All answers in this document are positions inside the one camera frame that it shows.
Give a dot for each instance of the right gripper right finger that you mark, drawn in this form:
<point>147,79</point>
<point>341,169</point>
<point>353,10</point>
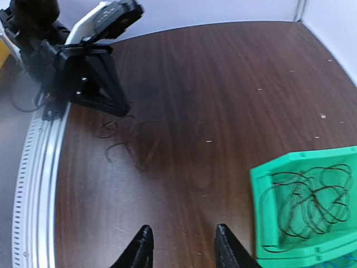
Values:
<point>229,252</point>

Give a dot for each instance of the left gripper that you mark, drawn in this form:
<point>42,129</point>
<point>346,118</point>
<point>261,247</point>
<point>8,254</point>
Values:
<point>84,75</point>

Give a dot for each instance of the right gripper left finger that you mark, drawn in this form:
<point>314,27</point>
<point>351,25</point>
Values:
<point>139,252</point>

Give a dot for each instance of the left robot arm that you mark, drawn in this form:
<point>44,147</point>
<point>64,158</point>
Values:
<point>25,25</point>

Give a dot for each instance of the left green bin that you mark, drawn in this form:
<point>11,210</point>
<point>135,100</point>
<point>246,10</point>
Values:
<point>305,207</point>

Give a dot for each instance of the green bin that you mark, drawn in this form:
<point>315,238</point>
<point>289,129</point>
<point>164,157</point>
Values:
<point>305,207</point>
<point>345,261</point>

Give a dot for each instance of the middle green bin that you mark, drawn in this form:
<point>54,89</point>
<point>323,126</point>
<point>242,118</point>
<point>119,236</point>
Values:
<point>345,261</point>

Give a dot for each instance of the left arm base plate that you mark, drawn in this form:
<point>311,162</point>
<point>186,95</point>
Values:
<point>54,110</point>

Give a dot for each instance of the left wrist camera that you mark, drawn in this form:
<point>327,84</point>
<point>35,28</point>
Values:
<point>107,21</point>

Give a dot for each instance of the front aluminium rail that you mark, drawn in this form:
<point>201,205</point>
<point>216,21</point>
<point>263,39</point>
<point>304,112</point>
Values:
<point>34,209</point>

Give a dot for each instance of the left aluminium post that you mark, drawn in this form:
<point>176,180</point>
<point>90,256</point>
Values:
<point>300,10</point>

